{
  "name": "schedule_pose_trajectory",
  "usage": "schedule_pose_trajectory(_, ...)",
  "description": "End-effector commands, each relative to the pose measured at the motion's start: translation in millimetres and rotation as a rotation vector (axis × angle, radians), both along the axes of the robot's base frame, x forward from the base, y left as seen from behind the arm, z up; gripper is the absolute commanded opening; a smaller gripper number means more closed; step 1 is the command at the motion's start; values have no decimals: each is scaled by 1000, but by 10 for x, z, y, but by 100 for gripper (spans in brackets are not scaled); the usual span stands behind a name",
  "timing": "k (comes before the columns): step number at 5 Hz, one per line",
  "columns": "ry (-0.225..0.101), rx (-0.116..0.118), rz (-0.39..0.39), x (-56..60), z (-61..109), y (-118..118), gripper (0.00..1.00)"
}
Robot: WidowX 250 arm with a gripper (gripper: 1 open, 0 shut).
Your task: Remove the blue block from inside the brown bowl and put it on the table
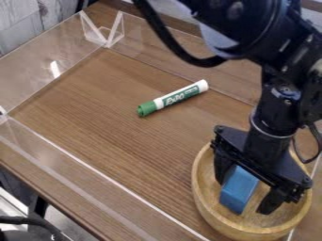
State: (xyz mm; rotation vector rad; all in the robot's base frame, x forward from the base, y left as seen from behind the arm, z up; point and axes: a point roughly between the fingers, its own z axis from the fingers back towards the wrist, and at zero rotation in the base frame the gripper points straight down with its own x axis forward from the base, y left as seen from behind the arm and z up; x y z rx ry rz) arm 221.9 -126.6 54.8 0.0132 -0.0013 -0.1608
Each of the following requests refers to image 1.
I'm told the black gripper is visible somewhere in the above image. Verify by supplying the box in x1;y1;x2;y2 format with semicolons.
209;125;312;216

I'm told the blue rectangular block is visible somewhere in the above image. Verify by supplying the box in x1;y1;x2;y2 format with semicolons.
219;166;259;215

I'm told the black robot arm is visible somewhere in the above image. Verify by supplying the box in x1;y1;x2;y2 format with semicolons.
132;0;322;215

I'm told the brown wooden bowl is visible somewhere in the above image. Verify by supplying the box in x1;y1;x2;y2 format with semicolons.
191;143;311;241

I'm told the green Expo marker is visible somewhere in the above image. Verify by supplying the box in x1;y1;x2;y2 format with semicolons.
137;79;208;117

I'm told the black table leg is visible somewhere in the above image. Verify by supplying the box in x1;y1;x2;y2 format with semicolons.
33;196;49;217

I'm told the black cable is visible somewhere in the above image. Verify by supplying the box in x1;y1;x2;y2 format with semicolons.
0;216;64;241

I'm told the clear acrylic corner bracket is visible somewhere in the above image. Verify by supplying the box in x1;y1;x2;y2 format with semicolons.
78;11;124;49

